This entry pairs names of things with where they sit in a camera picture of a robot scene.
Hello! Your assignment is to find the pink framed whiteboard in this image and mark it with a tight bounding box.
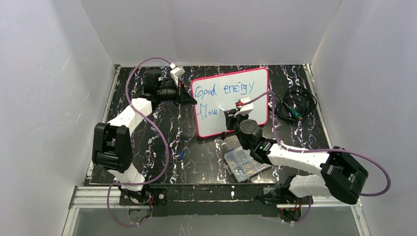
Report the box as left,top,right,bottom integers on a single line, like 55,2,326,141
191,68,269,138

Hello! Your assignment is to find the blue marker cap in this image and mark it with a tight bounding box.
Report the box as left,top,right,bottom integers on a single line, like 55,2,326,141
178,150,185,160

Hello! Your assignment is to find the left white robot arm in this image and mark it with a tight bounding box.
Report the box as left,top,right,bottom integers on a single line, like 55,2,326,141
92,66,197,192

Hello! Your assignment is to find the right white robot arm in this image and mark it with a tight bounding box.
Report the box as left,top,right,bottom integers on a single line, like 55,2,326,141
224,109,368,205

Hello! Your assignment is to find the clear plastic parts organizer box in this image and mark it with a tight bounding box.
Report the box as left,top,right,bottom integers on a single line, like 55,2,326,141
224,147,271,183

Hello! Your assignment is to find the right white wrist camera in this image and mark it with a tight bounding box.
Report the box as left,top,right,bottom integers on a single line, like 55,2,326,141
234,97,254,117

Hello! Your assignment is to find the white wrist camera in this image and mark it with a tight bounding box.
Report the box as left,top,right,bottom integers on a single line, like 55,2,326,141
169,63,185,86
234,97,254,117

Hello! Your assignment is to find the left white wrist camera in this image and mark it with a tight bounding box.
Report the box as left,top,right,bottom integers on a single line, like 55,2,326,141
169,63,185,86

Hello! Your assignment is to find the coiled black cable green plug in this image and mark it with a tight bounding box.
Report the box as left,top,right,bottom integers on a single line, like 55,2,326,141
269,86,318,122

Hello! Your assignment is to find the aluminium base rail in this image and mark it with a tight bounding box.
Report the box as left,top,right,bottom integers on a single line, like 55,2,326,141
62,184,370,236

